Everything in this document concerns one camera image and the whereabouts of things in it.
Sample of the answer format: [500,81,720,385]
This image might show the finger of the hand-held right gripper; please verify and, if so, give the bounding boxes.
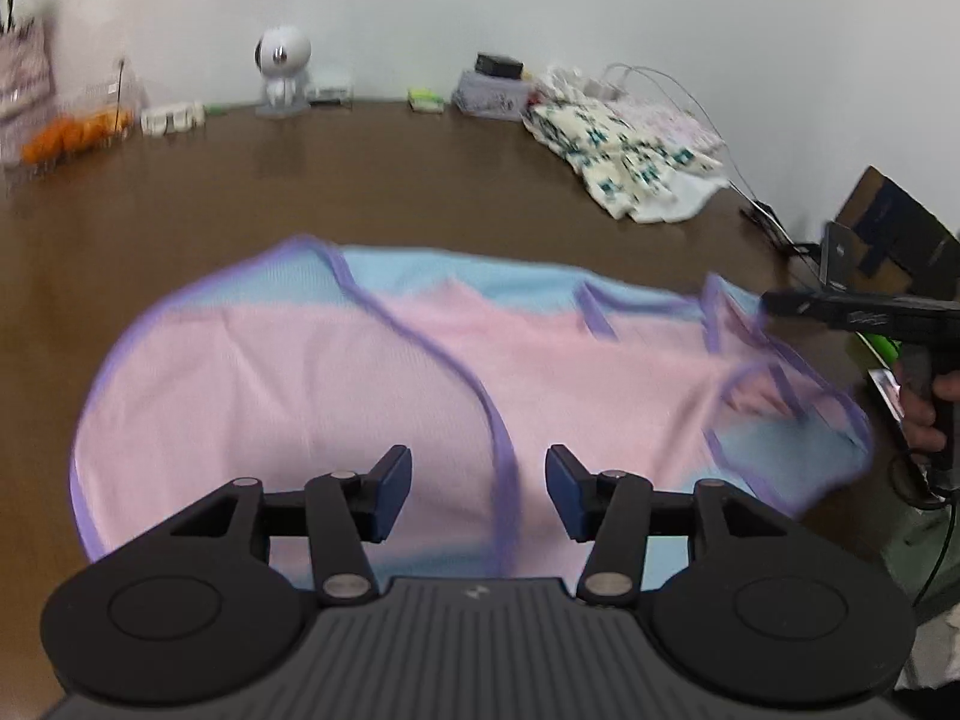
[759,288,832,325]

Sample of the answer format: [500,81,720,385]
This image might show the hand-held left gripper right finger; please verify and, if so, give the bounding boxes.
[545,444,788,607]

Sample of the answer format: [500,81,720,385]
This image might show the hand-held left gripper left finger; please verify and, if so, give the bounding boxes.
[169,444,415,607]

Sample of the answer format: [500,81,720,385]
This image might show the pink blue garment purple trim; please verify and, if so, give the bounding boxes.
[69,235,875,593]

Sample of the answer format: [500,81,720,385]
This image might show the pink floral garment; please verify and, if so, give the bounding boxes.
[619,99,725,158]

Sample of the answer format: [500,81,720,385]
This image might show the cream garment teal flowers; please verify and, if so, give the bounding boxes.
[523,67,730,224]

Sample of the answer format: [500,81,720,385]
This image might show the person's right hand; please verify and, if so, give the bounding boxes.
[896,388,950,455]

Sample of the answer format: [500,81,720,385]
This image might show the bright green object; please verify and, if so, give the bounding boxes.
[851,330,901,362]

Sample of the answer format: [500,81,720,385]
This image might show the smartphone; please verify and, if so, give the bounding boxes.
[866,366,931,500]

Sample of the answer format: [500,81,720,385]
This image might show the cardboard box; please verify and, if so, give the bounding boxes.
[835,165,960,293]

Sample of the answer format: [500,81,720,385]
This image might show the clear container of orange peels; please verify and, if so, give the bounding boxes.
[19,60,149,170]

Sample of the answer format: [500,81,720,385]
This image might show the grey wireless charger stand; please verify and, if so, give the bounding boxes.
[820,221,860,292]

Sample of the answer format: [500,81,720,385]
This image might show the black plug cable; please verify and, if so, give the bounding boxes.
[739,199,826,263]

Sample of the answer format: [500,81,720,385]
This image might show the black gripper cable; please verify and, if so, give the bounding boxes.
[889,454,960,608]

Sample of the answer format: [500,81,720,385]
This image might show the white cable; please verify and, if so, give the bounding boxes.
[600,62,762,200]

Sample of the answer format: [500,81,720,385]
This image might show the white round camera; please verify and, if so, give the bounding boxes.
[253,26,314,118]

